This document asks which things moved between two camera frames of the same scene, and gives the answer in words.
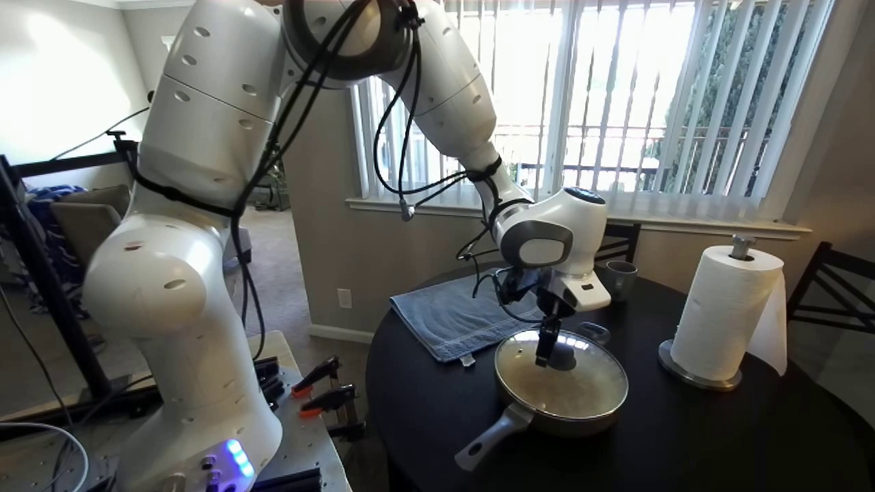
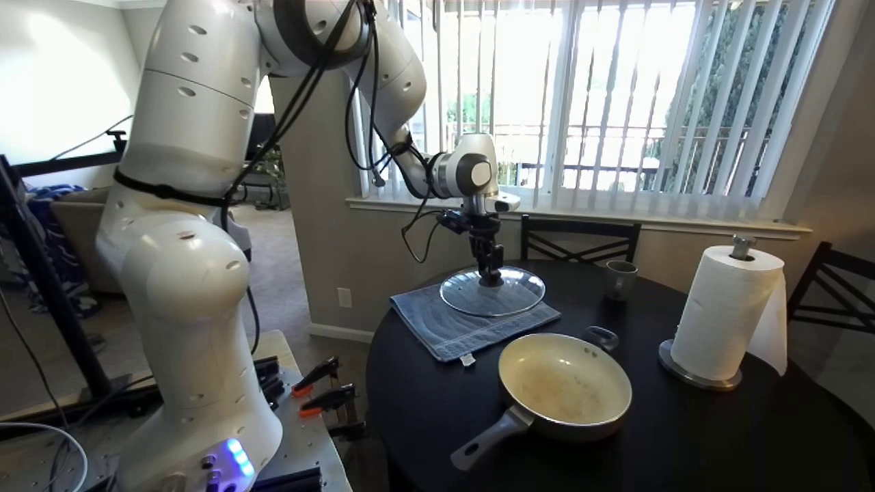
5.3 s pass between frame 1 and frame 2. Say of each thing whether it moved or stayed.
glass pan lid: moved
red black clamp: stayed
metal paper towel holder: stayed
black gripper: moved
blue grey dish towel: stayed
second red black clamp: stayed
